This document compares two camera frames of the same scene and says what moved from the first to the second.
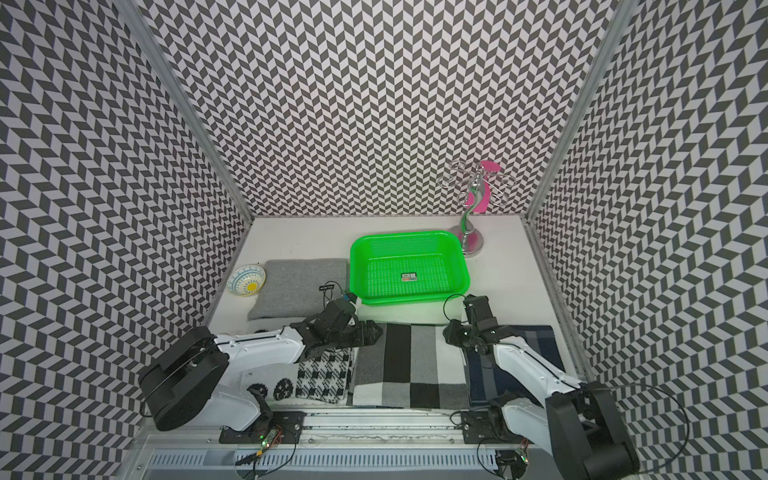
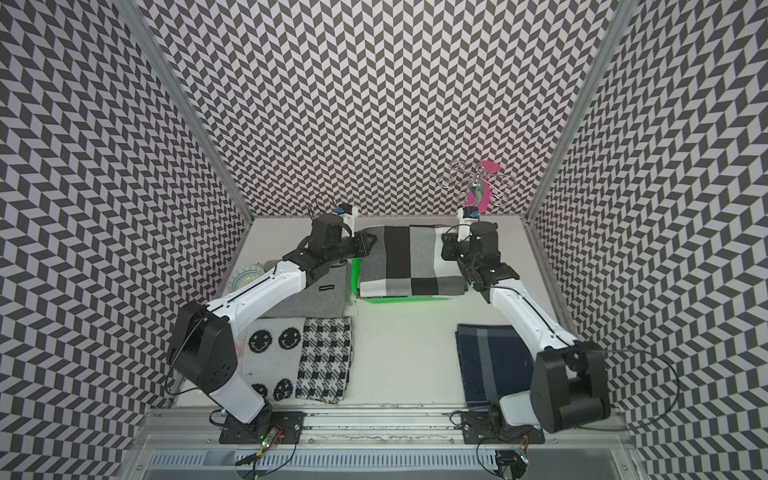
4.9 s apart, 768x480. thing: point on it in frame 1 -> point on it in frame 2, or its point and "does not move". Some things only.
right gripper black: x=452 y=336 -> x=450 y=244
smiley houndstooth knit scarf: x=323 y=377 does not move
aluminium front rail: x=427 y=445 does not move
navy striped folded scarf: x=487 y=380 does not move
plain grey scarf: x=292 y=288 does not move
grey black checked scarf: x=412 y=366 -> x=406 y=261
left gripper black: x=371 y=339 -> x=363 y=247
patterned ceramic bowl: x=246 y=281 does not move
